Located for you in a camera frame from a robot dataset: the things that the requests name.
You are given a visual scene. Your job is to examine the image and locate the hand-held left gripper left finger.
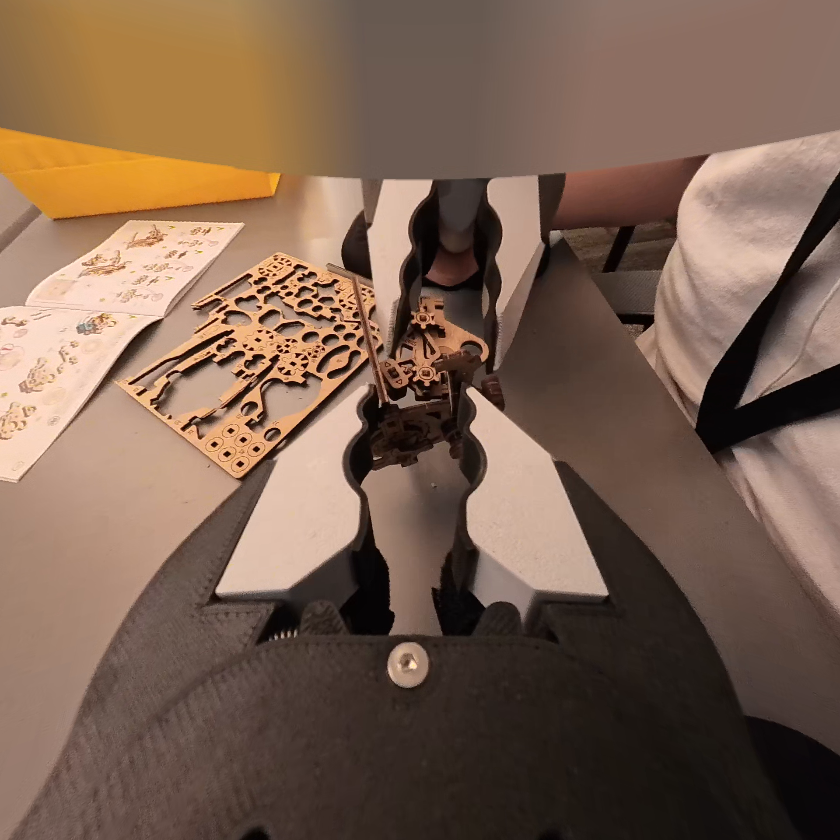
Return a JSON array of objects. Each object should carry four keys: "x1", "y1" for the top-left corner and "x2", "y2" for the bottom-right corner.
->
[{"x1": 215, "y1": 384, "x2": 382, "y2": 614}]

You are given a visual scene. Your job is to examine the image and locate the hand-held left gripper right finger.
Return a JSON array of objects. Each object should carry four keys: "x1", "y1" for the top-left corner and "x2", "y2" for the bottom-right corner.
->
[{"x1": 456, "y1": 386, "x2": 611, "y2": 627}]

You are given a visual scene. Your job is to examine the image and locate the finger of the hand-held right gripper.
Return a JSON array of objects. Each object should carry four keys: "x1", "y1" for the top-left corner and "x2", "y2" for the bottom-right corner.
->
[
  {"x1": 362, "y1": 178, "x2": 435, "y2": 361},
  {"x1": 482, "y1": 176, "x2": 551, "y2": 367}
]

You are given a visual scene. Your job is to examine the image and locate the wooden gear model assembly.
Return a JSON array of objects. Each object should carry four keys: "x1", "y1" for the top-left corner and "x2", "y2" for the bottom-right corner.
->
[{"x1": 328, "y1": 262, "x2": 506, "y2": 470}]

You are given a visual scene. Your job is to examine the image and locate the person's right forearm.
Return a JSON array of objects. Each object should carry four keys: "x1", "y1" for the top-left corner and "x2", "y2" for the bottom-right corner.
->
[{"x1": 554, "y1": 154, "x2": 713, "y2": 232}]

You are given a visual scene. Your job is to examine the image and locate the laser-cut wooden parts sheet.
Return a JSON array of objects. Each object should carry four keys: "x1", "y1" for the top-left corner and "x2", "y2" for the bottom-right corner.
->
[{"x1": 117, "y1": 252, "x2": 385, "y2": 479}]

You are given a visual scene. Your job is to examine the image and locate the person's right hand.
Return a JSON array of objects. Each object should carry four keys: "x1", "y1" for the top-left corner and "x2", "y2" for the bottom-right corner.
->
[{"x1": 425, "y1": 246, "x2": 487, "y2": 287}]

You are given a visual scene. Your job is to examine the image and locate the person's white shirt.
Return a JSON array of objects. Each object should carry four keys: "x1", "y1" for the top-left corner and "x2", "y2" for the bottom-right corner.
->
[{"x1": 637, "y1": 131, "x2": 840, "y2": 618}]

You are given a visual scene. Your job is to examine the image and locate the yellow panel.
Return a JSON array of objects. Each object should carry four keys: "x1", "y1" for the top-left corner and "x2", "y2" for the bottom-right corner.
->
[{"x1": 0, "y1": 128, "x2": 282, "y2": 221}]

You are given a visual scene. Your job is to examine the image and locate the illustrated instruction booklet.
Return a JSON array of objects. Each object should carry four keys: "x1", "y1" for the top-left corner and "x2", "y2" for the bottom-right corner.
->
[{"x1": 0, "y1": 220, "x2": 245, "y2": 483}]

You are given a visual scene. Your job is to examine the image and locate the person's black trousers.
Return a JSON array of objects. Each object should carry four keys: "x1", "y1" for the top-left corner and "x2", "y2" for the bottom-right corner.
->
[{"x1": 745, "y1": 715, "x2": 840, "y2": 840}]

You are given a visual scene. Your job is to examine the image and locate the black body strap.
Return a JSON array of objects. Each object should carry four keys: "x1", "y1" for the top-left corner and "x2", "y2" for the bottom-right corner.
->
[{"x1": 696, "y1": 190, "x2": 840, "y2": 454}]

